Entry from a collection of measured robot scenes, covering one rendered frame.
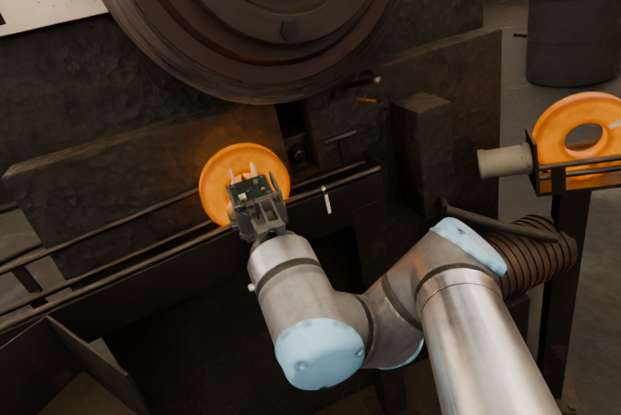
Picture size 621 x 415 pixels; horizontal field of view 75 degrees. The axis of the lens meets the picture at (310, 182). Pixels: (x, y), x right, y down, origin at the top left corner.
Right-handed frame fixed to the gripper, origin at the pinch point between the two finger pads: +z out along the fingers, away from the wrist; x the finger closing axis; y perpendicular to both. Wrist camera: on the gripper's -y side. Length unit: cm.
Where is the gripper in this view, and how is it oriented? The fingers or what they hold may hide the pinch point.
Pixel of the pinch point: (242, 177)
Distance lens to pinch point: 71.2
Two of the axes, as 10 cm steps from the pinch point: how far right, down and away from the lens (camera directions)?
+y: -0.9, -7.3, -6.8
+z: -3.8, -6.1, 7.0
